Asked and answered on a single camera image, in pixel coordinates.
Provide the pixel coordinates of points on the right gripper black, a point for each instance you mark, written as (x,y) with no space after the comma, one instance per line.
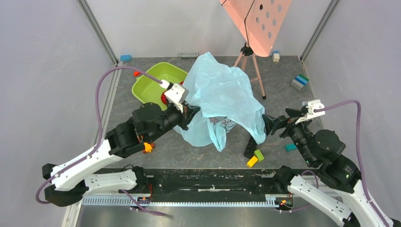
(284,124)

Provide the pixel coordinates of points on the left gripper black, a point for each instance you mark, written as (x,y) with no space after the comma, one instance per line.
(188,113)

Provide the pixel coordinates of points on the light blue printed plastic bag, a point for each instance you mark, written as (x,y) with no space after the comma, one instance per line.
(225,97)

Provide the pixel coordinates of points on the lime green plastic tray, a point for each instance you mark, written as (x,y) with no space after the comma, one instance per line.
(146,90)

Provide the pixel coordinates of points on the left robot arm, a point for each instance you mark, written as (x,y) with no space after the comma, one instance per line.
(73,180)

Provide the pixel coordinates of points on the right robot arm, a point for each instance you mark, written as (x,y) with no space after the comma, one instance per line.
(323,151)

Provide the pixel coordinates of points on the teal toy cube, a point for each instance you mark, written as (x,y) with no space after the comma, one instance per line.
(290,147)

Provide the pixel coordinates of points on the grey blue green brick stack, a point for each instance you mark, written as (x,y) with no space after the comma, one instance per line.
(299,82)

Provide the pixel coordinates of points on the green toy block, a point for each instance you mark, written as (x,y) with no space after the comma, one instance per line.
(260,157)

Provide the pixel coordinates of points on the black toy microphone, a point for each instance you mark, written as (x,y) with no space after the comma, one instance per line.
(250,148)

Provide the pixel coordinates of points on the yellow toy block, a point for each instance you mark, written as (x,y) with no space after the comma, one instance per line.
(252,162)

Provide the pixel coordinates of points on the yellow red toy car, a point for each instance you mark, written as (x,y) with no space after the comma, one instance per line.
(148,148)

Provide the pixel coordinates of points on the white blue small brick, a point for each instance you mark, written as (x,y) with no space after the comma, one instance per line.
(275,56)

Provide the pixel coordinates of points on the blue toy brick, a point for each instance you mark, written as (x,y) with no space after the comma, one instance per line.
(125,58)

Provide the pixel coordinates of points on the pink perforated board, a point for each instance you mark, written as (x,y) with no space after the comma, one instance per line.
(259,21)

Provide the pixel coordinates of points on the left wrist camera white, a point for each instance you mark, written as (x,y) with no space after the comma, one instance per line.
(175,94)

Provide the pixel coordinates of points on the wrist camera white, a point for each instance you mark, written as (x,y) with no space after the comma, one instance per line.
(175,94)
(311,109)

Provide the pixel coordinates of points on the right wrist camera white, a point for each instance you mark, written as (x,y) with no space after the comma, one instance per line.
(311,109)

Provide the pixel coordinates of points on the grey metal handle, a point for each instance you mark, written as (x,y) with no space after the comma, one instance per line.
(184,55)

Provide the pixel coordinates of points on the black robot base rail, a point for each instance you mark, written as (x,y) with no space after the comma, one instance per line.
(209,185)

